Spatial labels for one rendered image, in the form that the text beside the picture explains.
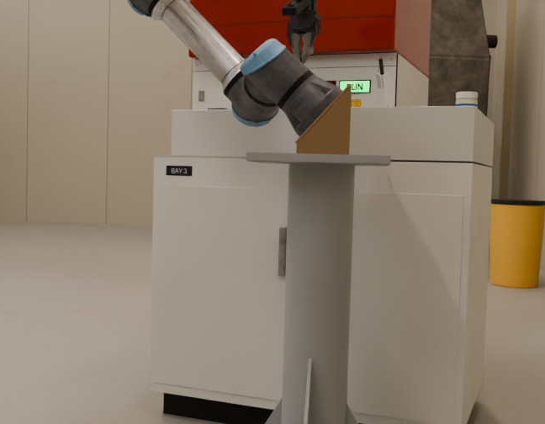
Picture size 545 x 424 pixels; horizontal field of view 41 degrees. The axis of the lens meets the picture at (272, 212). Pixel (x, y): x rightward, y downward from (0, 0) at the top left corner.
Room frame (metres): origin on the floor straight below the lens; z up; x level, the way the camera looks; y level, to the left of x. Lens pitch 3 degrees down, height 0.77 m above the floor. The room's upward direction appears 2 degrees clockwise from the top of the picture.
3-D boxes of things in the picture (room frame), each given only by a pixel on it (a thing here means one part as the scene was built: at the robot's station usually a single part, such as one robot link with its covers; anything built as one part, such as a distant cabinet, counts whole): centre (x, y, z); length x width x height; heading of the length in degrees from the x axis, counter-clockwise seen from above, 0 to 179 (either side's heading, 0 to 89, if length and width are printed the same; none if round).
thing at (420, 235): (2.36, -0.18, 0.41); 0.96 x 0.64 x 0.82; 69
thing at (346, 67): (2.76, -0.05, 1.02); 0.81 x 0.03 x 0.40; 69
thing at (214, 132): (2.17, 0.04, 0.89); 0.55 x 0.09 x 0.14; 69
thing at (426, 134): (2.25, -0.47, 0.89); 0.62 x 0.35 x 0.14; 159
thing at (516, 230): (5.37, -1.82, 0.32); 0.41 x 0.40 x 0.63; 83
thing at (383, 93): (2.29, -0.34, 1.03); 0.06 x 0.04 x 0.13; 159
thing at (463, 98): (2.41, -0.63, 1.01); 0.07 x 0.07 x 0.10
